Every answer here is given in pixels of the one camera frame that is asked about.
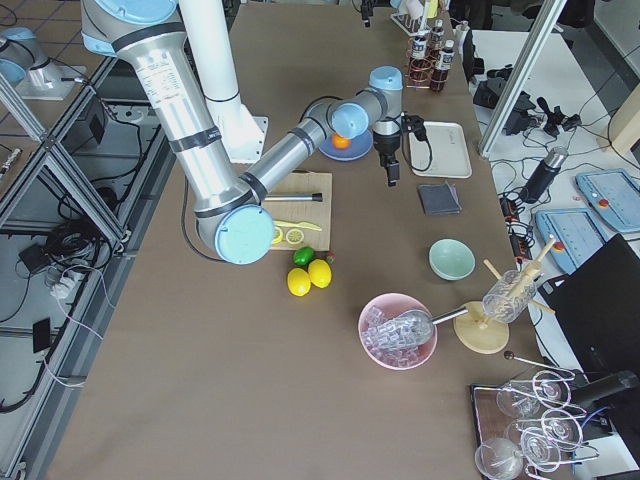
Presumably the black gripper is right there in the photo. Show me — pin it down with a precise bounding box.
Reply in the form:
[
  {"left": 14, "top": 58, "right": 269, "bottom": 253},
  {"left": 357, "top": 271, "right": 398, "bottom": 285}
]
[
  {"left": 360, "top": 0, "right": 374, "bottom": 27},
  {"left": 373, "top": 114, "right": 425, "bottom": 187}
]

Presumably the blue plate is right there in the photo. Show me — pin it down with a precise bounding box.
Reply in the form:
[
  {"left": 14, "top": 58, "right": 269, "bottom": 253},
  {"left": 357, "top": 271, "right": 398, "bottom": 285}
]
[{"left": 320, "top": 131, "right": 373, "bottom": 162}]

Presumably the orange fruit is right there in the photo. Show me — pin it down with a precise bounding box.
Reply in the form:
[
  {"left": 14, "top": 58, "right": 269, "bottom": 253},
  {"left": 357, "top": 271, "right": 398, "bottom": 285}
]
[{"left": 331, "top": 134, "right": 351, "bottom": 150}]

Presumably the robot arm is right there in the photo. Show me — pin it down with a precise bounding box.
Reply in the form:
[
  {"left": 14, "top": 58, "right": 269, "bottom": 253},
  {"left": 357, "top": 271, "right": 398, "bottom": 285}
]
[{"left": 81, "top": 1, "right": 403, "bottom": 265}]

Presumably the pink cup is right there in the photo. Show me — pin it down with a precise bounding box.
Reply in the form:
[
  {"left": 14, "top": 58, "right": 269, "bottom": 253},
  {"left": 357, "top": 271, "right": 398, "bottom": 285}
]
[{"left": 404, "top": 0, "right": 424, "bottom": 19}]

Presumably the cream rabbit tray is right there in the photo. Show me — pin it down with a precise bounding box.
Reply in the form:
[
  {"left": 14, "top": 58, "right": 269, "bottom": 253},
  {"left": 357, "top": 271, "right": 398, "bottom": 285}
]
[{"left": 409, "top": 121, "right": 472, "bottom": 179}]

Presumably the grey cloth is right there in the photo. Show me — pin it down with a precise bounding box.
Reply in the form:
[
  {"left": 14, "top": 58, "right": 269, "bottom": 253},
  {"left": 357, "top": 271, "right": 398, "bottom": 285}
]
[{"left": 418, "top": 183, "right": 462, "bottom": 216}]

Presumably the dark tea bottle middle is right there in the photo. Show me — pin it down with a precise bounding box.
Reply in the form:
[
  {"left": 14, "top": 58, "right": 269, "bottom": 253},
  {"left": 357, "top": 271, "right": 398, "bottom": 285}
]
[{"left": 408, "top": 31, "right": 429, "bottom": 85}]

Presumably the dark tea bottle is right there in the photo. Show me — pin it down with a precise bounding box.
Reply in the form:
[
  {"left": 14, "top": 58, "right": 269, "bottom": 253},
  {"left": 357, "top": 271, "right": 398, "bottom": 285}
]
[
  {"left": 408, "top": 31, "right": 429, "bottom": 85},
  {"left": 429, "top": 19, "right": 444, "bottom": 58},
  {"left": 429, "top": 40, "right": 455, "bottom": 92}
]

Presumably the dark tea bottle far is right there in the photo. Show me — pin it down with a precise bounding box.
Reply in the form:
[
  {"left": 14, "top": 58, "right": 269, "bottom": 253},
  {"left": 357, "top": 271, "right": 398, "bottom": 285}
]
[{"left": 429, "top": 19, "right": 444, "bottom": 58}]

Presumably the steel muddler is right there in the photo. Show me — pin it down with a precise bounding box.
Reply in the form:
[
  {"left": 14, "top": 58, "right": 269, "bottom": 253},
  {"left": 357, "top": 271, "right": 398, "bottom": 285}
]
[{"left": 264, "top": 192, "right": 323, "bottom": 202}]

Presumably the wooden cutting board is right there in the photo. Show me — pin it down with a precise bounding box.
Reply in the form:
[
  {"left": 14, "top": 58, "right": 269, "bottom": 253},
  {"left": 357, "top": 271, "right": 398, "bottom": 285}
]
[{"left": 263, "top": 172, "right": 332, "bottom": 251}]

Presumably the dark tea bottle near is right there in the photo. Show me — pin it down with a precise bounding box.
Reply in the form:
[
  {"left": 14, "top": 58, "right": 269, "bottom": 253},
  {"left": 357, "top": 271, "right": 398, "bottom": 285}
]
[{"left": 429, "top": 40, "right": 455, "bottom": 92}]

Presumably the yellow plastic knife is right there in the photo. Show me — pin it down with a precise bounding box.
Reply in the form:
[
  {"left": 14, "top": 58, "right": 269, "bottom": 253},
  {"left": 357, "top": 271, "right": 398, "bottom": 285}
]
[{"left": 274, "top": 220, "right": 323, "bottom": 232}]

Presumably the green bowl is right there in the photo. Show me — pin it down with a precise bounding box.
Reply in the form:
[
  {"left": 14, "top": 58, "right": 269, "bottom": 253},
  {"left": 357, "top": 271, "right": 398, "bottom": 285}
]
[{"left": 428, "top": 239, "right": 476, "bottom": 281}]

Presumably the lemon slice upper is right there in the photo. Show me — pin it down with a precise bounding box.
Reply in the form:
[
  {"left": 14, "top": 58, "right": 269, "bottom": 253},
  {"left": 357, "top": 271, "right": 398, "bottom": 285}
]
[{"left": 284, "top": 228, "right": 305, "bottom": 245}]

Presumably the lemon slice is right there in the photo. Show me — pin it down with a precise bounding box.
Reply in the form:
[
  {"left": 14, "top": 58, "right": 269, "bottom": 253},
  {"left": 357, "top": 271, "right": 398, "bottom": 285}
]
[
  {"left": 284, "top": 228, "right": 305, "bottom": 245},
  {"left": 272, "top": 226, "right": 284, "bottom": 245}
]

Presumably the yellow lemon upper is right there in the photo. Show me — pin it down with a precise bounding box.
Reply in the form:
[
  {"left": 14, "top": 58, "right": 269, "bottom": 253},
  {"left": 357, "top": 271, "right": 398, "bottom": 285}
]
[{"left": 308, "top": 259, "right": 333, "bottom": 288}]

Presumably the yellow lemon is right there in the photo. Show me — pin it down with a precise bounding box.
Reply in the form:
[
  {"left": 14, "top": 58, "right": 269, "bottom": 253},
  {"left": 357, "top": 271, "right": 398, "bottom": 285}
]
[
  {"left": 286, "top": 268, "right": 311, "bottom": 297},
  {"left": 308, "top": 259, "right": 333, "bottom": 288}
]

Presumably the green lime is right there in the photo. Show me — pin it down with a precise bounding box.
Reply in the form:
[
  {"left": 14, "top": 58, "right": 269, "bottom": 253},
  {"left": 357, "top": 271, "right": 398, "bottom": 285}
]
[{"left": 293, "top": 246, "right": 315, "bottom": 267}]

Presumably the lemon slice lower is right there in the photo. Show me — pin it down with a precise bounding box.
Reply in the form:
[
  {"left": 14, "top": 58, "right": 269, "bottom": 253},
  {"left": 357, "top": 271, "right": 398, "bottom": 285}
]
[{"left": 272, "top": 226, "right": 284, "bottom": 245}]

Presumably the yellow lemon lower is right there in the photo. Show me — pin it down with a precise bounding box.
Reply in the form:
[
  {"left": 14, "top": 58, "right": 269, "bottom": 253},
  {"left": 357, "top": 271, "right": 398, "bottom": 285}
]
[{"left": 286, "top": 268, "right": 311, "bottom": 297}]

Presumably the black thermos bottle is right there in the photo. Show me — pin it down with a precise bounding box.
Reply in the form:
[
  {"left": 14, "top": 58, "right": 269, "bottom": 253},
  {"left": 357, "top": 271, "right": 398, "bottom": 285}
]
[{"left": 519, "top": 146, "right": 569, "bottom": 204}]

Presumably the metal ice scoop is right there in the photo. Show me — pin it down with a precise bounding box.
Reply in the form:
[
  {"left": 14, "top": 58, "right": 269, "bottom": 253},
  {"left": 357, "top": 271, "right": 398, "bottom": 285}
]
[{"left": 389, "top": 306, "right": 468, "bottom": 349}]

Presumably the glass mug on stand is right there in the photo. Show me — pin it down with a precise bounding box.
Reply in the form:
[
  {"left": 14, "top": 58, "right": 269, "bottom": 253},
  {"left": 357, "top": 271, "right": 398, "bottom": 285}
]
[{"left": 482, "top": 270, "right": 537, "bottom": 324}]

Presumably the wooden cup tree stand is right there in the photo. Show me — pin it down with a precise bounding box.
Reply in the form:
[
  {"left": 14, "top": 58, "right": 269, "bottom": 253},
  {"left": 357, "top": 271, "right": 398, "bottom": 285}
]
[{"left": 453, "top": 237, "right": 555, "bottom": 354}]

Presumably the pink ice bowl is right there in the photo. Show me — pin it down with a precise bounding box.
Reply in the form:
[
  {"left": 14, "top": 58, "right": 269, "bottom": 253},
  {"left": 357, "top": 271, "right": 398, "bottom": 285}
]
[{"left": 358, "top": 293, "right": 438, "bottom": 370}]

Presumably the blue teach pendant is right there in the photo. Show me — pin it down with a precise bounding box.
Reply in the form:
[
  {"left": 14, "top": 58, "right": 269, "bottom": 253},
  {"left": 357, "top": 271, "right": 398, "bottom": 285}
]
[
  {"left": 575, "top": 169, "right": 639, "bottom": 233},
  {"left": 534, "top": 208, "right": 610, "bottom": 274}
]

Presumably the black laptop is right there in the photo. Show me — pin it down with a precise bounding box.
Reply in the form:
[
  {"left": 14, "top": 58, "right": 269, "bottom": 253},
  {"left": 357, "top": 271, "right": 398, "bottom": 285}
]
[{"left": 539, "top": 234, "right": 639, "bottom": 373}]

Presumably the wine glass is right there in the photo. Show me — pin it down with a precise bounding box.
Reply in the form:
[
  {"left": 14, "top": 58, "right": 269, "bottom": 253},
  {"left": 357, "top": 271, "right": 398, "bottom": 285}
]
[{"left": 474, "top": 437, "right": 524, "bottom": 480}]

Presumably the white wire cup rack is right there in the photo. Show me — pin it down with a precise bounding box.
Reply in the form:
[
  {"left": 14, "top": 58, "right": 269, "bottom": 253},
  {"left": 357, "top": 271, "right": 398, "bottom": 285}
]
[{"left": 390, "top": 0, "right": 447, "bottom": 37}]

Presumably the copper wire bottle rack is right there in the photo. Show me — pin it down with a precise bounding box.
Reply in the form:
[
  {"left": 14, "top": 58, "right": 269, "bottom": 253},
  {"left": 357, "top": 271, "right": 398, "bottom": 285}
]
[{"left": 405, "top": 30, "right": 455, "bottom": 92}]

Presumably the white camera stand base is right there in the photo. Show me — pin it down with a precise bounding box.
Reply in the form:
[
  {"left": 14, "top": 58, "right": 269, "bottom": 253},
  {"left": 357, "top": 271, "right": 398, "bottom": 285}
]
[{"left": 179, "top": 0, "right": 269, "bottom": 164}]

